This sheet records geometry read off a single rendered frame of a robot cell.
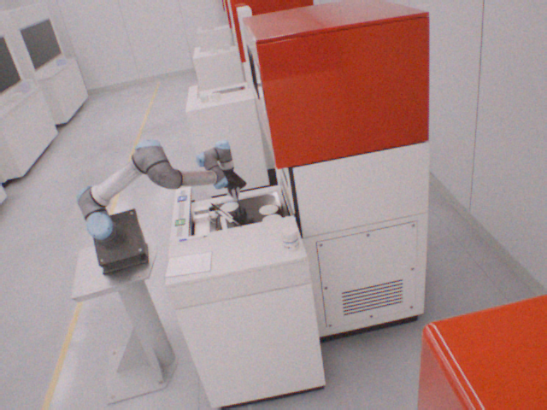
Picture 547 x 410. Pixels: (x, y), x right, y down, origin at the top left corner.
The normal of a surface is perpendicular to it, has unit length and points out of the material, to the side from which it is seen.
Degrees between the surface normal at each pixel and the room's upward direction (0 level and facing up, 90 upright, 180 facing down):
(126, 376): 0
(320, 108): 90
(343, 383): 0
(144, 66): 90
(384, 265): 90
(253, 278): 90
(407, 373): 0
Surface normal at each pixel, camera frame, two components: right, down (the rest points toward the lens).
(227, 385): 0.14, 0.49
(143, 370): -0.15, -0.85
